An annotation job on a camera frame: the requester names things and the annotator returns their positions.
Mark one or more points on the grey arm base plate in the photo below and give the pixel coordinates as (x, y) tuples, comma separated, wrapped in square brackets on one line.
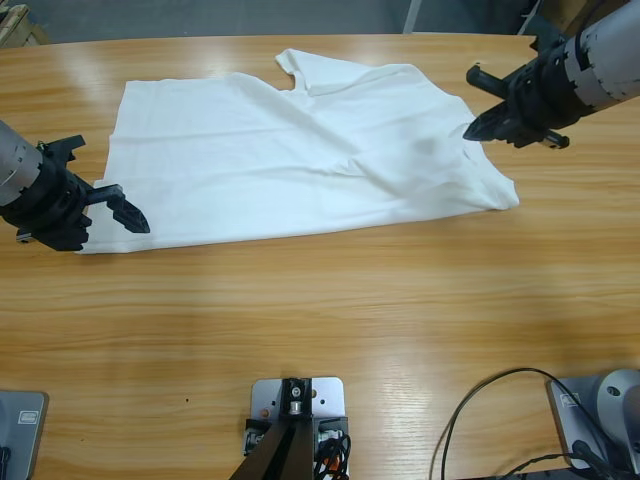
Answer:
[(22, 450), (567, 435)]

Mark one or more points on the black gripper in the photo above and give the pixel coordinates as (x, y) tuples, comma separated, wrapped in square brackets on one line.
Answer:
[(545, 95), (45, 205)]

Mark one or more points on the white slanted leg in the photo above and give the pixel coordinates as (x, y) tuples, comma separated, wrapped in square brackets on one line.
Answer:
[(531, 16)]

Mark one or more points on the white upright pole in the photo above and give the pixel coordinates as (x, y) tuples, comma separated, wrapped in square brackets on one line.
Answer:
[(412, 15)]

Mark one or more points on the dark camera post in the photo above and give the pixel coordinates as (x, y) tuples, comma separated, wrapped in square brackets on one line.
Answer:
[(280, 455)]

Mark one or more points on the brown cardboard box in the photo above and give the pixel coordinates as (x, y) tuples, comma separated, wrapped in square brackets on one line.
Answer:
[(560, 12)]

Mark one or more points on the white t-shirt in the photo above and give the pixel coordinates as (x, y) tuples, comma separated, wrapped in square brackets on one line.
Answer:
[(250, 150)]

